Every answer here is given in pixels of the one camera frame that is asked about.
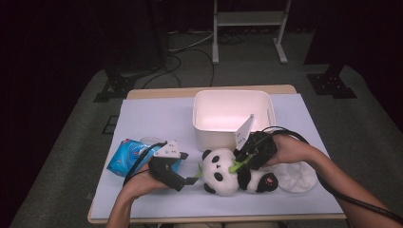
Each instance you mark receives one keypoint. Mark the panda plush toy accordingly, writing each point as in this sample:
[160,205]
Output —
[221,180]

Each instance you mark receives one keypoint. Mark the white metal stand frame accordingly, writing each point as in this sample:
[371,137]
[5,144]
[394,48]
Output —
[250,18]

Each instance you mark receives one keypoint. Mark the person's right hand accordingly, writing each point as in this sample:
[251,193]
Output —
[291,150]

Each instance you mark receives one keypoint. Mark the white plastic storage box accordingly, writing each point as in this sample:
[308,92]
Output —
[221,107]

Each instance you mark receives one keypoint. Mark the blue wet wipe packet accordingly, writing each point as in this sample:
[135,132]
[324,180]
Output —
[122,161]

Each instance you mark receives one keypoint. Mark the person's left hand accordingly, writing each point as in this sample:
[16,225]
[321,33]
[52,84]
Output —
[141,185]

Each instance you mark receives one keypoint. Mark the white wet wipe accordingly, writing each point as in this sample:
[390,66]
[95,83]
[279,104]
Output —
[296,179]

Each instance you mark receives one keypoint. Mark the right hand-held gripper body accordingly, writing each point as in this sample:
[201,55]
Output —
[263,147]

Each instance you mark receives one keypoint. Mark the wooden table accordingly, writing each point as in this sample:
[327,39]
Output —
[158,92]

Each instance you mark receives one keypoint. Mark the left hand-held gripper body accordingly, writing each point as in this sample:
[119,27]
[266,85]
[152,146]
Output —
[163,171]

